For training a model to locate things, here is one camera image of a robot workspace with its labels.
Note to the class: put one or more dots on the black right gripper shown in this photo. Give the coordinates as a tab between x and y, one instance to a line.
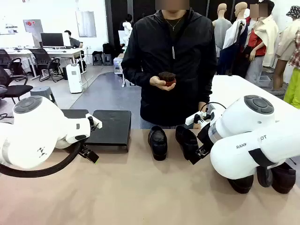
204	138

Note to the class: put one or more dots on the black leather shoe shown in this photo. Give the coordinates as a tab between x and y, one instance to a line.
158	143
186	140
242	185
283	179

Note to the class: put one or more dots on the red shoe brush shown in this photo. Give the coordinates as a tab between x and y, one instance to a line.
167	77

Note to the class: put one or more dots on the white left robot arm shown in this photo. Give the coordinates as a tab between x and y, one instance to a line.
35	126

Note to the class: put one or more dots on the person's right forearm black sleeve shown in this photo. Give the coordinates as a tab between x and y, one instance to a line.
138	78

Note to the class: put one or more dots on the person's left forearm black sleeve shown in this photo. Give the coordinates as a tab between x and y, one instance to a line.
206	89

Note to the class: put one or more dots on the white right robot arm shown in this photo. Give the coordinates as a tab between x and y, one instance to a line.
246	131

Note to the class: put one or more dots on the black metal shoe stand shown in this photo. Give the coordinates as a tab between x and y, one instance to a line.
112	126
75	113

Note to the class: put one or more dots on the person's left hand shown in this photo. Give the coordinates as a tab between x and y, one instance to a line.
198	126

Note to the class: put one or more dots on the person's right hand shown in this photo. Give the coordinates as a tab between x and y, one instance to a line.
155	81

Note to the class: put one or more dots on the white air purifier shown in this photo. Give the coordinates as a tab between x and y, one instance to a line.
74	79

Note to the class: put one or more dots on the grey plastic stool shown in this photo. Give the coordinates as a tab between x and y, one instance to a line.
42	90

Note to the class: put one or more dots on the white folding table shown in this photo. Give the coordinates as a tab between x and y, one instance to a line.
234	86

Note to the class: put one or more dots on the computer tower with lights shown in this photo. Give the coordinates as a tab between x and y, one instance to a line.
117	65

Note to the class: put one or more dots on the small grey stool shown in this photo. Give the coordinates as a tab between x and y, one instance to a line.
97	58
107	58

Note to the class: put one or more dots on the black office chair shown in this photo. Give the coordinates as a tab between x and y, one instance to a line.
3	56
38	57
16	89

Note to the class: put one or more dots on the person in black jacket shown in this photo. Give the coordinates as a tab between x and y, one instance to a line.
168	58

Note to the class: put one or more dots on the plastic floor basket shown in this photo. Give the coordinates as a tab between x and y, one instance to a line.
264	80

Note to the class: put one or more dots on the white office desk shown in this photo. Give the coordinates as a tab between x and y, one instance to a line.
70	50

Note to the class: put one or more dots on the black backpack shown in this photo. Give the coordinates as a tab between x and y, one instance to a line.
107	48

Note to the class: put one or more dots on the seated man at desk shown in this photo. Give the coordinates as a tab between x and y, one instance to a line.
75	42

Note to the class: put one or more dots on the neon yellow trousers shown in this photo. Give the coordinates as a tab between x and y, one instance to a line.
294	89

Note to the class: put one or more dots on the black computer monitor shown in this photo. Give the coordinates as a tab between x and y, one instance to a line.
52	39

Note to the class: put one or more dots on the mannequin with white navy garment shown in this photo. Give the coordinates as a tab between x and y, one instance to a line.
234	35

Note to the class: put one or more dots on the mannequin with grey top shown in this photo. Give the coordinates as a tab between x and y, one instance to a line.
221	30

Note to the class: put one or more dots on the white monitor backs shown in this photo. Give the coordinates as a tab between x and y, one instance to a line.
21	39

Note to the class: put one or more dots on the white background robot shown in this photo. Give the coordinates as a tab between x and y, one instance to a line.
127	25

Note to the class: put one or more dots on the poster with red circle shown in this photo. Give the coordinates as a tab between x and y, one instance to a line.
32	28

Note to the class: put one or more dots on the mannequin with red top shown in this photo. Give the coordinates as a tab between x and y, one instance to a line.
267	35

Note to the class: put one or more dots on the background person dark clothes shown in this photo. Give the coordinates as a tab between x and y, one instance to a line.
129	17

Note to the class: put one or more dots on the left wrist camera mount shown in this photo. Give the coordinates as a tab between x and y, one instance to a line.
96	123

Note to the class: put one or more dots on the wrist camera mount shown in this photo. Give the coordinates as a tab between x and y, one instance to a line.
191	120
96	123

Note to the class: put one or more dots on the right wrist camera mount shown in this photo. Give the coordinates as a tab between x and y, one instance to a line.
191	120

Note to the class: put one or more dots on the grey wall panel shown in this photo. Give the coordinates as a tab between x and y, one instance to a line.
85	23

